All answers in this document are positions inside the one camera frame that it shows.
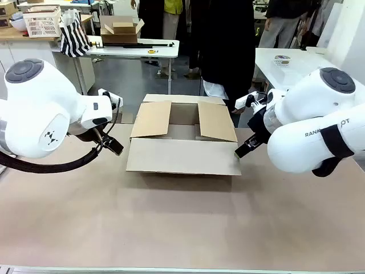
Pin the white plastic bag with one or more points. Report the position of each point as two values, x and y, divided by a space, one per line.
214 90

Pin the small black tool stand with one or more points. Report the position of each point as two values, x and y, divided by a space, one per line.
97 44

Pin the bystander in grey trousers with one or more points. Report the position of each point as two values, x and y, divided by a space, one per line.
280 25

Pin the small white plastic basket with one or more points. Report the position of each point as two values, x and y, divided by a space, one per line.
282 61

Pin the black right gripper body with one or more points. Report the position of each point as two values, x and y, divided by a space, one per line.
258 122

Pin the white foam board panel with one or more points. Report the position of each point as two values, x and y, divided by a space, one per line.
348 28

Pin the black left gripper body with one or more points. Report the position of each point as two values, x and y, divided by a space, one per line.
88 134

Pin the white plastic lattice basket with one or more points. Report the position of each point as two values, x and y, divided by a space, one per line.
42 24

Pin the large brown cardboard box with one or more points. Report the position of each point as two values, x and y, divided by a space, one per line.
182 155

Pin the cardboard box on floor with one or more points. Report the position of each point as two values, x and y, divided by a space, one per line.
127 117

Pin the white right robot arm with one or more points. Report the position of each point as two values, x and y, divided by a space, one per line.
308 120

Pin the bystander in yellow top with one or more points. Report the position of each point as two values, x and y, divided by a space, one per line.
172 34

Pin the black white striped bag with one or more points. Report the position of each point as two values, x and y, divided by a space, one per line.
73 37

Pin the person in black clothes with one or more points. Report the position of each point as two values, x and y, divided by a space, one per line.
225 42

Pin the open small cardboard box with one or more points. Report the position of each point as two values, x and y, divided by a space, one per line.
119 31

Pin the stacked brown cardboard boxes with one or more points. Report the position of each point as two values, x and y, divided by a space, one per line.
7 14

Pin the long black rod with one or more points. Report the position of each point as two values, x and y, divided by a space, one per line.
137 44

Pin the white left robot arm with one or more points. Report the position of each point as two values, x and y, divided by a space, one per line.
37 108

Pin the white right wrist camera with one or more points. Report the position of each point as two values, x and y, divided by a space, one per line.
248 100

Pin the white table with rounded corner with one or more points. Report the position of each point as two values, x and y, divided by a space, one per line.
288 77

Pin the yellow tape roll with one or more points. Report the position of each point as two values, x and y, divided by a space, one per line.
152 51

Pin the white workshop table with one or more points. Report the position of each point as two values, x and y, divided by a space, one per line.
134 50

